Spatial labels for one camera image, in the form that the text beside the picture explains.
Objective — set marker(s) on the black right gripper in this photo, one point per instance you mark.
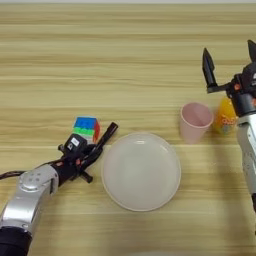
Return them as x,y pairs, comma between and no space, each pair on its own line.
245,98

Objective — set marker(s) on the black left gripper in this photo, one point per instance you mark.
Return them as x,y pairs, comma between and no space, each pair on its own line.
68,166

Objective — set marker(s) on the black marker pen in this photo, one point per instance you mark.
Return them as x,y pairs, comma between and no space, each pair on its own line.
109,133

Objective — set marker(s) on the multicolour puzzle cube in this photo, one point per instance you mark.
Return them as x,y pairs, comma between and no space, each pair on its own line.
86,126

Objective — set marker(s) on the orange juice bottle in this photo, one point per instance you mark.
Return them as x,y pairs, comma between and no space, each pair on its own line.
225,120

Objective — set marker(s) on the pink plastic cup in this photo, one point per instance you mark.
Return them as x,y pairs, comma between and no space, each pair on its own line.
195,128

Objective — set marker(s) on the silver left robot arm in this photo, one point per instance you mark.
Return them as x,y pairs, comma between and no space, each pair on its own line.
25,196

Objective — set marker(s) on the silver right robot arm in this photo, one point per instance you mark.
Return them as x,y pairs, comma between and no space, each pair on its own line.
248,150

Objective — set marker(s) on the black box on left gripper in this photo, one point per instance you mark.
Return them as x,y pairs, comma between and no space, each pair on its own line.
75,144

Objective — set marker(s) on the round beige plate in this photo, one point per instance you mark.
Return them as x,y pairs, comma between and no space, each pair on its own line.
141,173

